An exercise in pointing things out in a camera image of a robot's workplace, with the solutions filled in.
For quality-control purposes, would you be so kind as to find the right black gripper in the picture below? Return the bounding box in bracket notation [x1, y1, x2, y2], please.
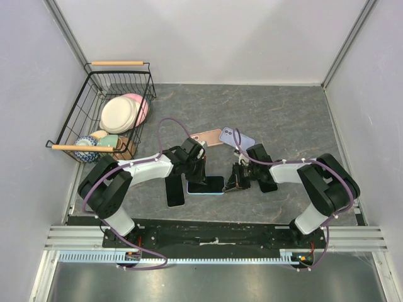
[224, 162, 259, 193]

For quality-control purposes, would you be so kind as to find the blue phone black screen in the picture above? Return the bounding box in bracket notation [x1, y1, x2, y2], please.
[188, 176, 225, 194]

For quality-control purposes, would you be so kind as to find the purple phone case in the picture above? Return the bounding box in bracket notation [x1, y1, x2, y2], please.
[219, 127, 256, 151]

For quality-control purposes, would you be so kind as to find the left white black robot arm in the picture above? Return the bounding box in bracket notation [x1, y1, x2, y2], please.
[78, 137, 207, 247]

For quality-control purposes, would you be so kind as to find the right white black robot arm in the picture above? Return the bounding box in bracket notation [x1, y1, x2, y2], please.
[223, 144, 361, 248]

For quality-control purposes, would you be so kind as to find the white phone black screen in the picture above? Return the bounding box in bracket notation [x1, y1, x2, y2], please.
[165, 175, 185, 208]

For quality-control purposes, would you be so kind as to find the dark green phone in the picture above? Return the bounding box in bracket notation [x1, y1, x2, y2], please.
[258, 180, 278, 193]

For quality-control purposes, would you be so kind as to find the pink phone case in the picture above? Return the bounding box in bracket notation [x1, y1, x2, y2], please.
[190, 129, 223, 147]

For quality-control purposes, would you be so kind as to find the brown cup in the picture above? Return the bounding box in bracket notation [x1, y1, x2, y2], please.
[113, 136, 137, 160]

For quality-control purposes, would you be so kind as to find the pink plate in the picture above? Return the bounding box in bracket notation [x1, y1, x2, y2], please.
[123, 93, 149, 127]

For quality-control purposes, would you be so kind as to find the green cup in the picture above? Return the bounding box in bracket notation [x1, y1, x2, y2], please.
[96, 135, 119, 150]

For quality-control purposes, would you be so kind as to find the cream plate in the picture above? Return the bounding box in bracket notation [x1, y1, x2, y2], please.
[99, 96, 140, 134]

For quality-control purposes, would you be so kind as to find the cream small bowl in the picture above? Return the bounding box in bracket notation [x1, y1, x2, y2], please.
[89, 130, 108, 140]

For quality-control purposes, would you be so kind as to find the blue patterned bowl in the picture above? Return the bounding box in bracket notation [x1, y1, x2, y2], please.
[74, 136, 99, 163]

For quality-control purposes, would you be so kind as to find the grey cable duct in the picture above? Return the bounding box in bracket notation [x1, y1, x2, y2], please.
[58, 250, 302, 267]

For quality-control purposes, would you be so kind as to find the black wire basket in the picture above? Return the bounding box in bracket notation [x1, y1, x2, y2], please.
[46, 62, 156, 163]

